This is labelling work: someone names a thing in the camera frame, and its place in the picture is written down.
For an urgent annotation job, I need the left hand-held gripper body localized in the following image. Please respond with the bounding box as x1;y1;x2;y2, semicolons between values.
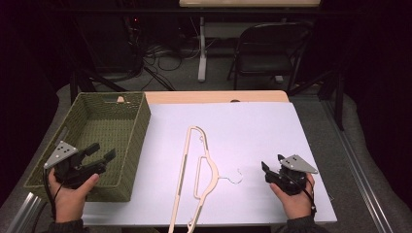
43;140;108;190

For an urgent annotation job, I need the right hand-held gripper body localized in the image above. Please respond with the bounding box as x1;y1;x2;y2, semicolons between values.
264;154;320;196

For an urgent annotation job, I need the green woven basket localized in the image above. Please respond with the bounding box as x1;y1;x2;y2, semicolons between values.
23;91;153;203

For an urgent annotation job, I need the beige clothes hanger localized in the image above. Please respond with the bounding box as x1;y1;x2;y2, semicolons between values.
167;125;244;233

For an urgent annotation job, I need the person's right hand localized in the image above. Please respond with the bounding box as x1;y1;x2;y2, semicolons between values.
269;173;317;221

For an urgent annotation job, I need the person's left hand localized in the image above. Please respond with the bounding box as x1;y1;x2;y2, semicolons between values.
48;168;101;224

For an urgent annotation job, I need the white table mat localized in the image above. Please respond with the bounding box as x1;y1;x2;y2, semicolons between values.
82;101;338;228

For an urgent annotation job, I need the black metal stand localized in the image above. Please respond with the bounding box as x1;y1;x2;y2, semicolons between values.
68;68;128;105
287;68;346;132

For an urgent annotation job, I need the black folding chair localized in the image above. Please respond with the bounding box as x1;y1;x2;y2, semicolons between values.
225;20;315;92

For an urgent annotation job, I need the white desk leg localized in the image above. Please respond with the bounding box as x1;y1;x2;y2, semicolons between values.
196;16;209;83

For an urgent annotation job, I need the light desk top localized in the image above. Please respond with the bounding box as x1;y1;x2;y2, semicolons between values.
178;0;322;9

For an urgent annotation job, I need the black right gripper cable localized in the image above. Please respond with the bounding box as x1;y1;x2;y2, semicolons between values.
291;173;318;218

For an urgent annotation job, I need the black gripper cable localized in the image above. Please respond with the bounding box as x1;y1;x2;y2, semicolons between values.
291;173;318;218
42;166;63;221

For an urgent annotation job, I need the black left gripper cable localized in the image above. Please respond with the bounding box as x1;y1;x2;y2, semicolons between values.
42;166;63;221

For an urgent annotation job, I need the grey metal rail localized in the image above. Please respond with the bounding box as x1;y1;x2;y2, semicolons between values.
320;98;395;233
5;191;44;233

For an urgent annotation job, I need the bundle of floor cables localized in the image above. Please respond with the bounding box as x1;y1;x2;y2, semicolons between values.
127;16;203;92

